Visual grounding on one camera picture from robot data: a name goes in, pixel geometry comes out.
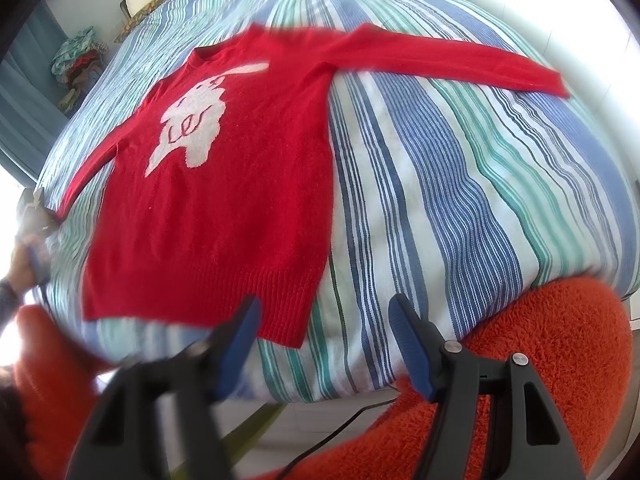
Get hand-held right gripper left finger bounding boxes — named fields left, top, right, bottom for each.
left=62, top=296, right=263, bottom=480

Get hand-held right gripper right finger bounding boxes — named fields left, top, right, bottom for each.
left=387, top=293, right=587, bottom=480

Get red sweater with white figure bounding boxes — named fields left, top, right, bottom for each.
left=54, top=22, right=571, bottom=350

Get person's left forearm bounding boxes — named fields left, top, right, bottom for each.
left=0, top=277, right=23, bottom=331

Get pile of colourful clothes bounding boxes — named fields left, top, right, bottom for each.
left=50, top=27, right=108, bottom=92

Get person's left hand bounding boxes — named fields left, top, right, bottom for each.
left=9, top=242, right=38, bottom=293

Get yellow-green strip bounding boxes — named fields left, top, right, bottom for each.
left=170, top=402, right=287, bottom=480

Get blue curtain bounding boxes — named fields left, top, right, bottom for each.
left=0, top=0, right=68, bottom=181

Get orange fleece pants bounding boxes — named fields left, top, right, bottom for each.
left=12, top=272, right=633, bottom=480

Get striped bed sheet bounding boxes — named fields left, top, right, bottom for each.
left=35, top=0, right=640, bottom=403

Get black cable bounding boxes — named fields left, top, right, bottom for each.
left=270, top=396, right=401, bottom=480

